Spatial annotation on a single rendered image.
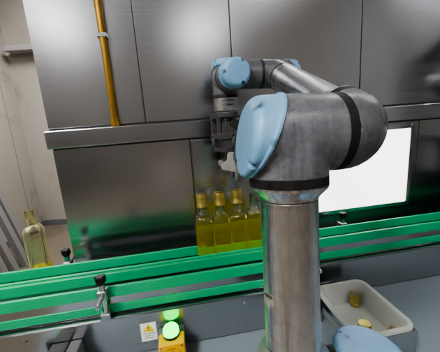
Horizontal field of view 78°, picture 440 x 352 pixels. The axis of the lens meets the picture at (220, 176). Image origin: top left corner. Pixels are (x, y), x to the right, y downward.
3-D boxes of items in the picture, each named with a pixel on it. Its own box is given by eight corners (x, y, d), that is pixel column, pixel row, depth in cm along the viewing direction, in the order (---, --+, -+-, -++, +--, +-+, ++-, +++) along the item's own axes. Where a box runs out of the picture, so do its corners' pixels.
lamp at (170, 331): (179, 327, 78) (178, 318, 77) (179, 339, 73) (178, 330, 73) (163, 330, 77) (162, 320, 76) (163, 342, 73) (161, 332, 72)
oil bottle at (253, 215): (261, 259, 100) (259, 203, 96) (266, 267, 95) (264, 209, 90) (246, 261, 99) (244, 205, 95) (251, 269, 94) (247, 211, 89)
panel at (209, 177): (402, 202, 120) (408, 123, 112) (408, 204, 117) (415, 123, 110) (198, 228, 107) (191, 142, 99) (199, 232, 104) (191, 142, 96)
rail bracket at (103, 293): (116, 314, 77) (108, 272, 74) (110, 334, 70) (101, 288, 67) (101, 317, 77) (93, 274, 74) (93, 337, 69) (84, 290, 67)
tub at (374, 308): (360, 300, 93) (361, 277, 92) (416, 355, 72) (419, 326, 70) (312, 309, 91) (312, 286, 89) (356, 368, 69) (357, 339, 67)
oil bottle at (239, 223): (246, 261, 99) (243, 205, 95) (250, 269, 94) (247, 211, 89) (231, 263, 99) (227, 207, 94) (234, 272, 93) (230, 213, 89)
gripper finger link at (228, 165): (221, 181, 86) (218, 153, 86) (239, 180, 87) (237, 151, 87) (223, 182, 83) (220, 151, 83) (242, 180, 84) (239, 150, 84)
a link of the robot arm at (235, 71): (265, 54, 68) (252, 62, 78) (221, 54, 66) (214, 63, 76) (265, 87, 69) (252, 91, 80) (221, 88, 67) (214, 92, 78)
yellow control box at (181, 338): (186, 344, 81) (184, 323, 79) (187, 367, 73) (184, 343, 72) (162, 349, 80) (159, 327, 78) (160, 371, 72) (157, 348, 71)
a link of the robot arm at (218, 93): (212, 56, 76) (208, 62, 84) (215, 97, 78) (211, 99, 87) (239, 55, 77) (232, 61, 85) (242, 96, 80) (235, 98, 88)
